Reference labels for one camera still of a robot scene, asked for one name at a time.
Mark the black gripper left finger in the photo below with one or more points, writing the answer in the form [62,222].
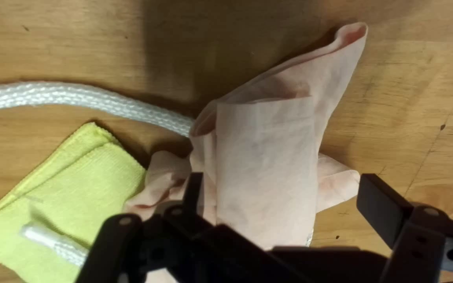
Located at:
[194,194]

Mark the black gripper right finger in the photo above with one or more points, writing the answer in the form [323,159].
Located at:
[383,208]

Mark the pale peach cloth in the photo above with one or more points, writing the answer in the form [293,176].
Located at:
[259,150]

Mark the yellow cloth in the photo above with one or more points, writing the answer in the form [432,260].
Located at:
[81,184]

